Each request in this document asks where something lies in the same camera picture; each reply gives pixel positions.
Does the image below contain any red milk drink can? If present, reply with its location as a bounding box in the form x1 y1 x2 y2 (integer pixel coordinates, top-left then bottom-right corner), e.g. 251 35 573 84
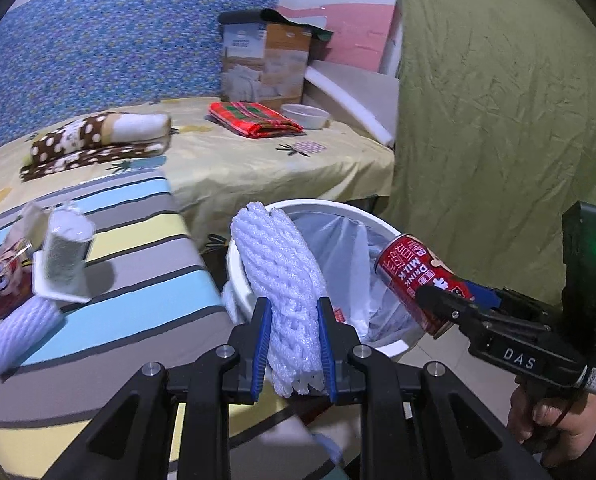
374 233 476 337

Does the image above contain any blue floral headboard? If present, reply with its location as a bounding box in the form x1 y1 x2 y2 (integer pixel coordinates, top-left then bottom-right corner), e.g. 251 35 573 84
0 0 283 161

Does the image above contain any green quilted cloth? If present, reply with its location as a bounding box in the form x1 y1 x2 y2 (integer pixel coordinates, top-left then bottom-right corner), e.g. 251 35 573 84
385 0 596 321

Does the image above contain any white foam fruit net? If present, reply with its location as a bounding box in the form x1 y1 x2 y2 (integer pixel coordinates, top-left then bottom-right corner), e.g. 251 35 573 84
0 294 64 377
230 202 329 400

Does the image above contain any red plaid folded cloth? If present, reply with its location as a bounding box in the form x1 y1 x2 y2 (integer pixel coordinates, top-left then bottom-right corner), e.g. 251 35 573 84
208 101 306 138

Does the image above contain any striped tablecloth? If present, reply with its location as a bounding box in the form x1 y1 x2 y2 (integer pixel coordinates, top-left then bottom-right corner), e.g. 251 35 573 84
0 167 346 480

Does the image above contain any white round trash bin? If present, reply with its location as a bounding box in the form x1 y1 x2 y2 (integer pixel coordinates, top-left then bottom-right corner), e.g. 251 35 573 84
222 199 423 361

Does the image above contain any printed cardboard box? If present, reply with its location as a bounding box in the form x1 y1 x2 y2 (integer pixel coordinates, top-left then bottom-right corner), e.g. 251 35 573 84
219 10 333 111

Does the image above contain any clear plastic cup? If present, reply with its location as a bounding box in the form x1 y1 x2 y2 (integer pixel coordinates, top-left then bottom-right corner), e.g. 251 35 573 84
42 202 97 286

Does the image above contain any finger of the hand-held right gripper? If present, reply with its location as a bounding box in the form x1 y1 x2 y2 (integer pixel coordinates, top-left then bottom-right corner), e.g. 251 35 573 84
464 281 554 322
417 282 485 341

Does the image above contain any person's right hand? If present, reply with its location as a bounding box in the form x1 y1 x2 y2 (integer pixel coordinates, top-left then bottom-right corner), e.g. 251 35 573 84
507 385 596 468

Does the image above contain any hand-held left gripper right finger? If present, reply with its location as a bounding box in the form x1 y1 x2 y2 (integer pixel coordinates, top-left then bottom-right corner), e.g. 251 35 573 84
317 297 554 480

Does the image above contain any white foam board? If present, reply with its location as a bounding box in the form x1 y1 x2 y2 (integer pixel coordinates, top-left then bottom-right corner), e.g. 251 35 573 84
305 60 399 143

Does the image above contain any white foam tray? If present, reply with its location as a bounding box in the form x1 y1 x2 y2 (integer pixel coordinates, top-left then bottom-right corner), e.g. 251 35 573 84
32 247 96 305

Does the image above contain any crumpled white tissue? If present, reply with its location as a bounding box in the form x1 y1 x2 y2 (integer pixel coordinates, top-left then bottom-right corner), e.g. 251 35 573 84
8 203 48 253

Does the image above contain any translucent plastic bin liner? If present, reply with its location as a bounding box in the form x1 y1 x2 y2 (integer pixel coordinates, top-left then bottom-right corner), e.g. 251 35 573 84
288 212 419 346

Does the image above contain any pink headboard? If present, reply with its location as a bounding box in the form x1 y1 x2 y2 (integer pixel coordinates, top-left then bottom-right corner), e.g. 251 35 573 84
273 2 396 73

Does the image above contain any yellow printed bed sheet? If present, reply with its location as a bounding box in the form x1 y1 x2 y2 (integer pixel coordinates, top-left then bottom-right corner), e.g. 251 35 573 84
0 95 396 256

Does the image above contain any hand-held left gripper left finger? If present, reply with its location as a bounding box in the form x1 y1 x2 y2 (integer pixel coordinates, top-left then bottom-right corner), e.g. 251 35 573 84
45 297 273 480

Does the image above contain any brown polka-dot blanket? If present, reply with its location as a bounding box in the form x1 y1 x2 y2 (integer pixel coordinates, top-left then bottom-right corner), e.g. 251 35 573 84
20 112 173 183

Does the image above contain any white bowl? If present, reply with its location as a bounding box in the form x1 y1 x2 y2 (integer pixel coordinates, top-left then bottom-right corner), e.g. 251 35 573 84
280 103 330 131

